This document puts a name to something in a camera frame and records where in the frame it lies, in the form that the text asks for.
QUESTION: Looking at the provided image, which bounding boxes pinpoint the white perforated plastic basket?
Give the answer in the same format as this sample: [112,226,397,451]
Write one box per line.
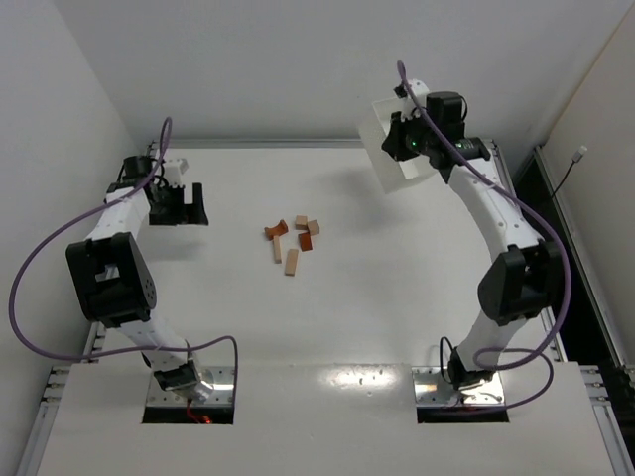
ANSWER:
[358,98,437,193]

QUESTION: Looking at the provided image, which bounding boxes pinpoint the reddish arch wood block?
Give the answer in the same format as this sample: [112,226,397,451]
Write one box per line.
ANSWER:
[264,219,289,241]

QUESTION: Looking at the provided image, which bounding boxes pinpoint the long light wood block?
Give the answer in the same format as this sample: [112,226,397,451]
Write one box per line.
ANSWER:
[272,235,283,264]
[284,249,300,277]

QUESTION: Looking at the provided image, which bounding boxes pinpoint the small light wood cube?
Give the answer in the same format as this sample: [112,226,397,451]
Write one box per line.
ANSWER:
[295,215,309,230]
[307,220,320,236]

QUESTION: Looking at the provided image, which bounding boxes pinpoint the reddish brown wood block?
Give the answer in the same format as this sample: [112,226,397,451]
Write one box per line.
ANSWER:
[298,231,313,252]

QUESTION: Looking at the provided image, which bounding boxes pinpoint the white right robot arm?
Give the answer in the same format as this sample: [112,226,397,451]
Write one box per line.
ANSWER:
[381,80,563,389]

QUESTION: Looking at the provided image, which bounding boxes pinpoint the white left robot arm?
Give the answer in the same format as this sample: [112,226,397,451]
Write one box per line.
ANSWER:
[65,156,208,401]

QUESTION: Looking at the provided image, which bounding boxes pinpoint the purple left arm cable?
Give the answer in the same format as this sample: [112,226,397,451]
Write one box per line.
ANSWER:
[8,116,240,398]

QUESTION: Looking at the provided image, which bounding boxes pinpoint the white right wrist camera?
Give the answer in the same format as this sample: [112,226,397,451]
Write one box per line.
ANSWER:
[394,79,430,121]

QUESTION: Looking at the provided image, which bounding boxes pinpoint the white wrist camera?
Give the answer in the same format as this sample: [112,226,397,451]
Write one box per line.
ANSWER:
[394,79,430,121]
[163,158,189,188]

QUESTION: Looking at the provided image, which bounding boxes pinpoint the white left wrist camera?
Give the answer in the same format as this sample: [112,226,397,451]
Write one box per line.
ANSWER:
[163,158,189,188]

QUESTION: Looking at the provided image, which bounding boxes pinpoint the black cable with white plug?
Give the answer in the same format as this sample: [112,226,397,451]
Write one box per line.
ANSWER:
[549,145,588,200]

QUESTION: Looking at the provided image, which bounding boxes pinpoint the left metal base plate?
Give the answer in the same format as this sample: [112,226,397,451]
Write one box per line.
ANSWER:
[146,366,235,410]

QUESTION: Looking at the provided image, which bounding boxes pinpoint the metal base plate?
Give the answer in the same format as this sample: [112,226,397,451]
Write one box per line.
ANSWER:
[412,366,506,410]
[146,366,235,410]

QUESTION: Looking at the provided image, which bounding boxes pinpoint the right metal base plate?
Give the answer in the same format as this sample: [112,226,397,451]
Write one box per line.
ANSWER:
[412,366,506,410]

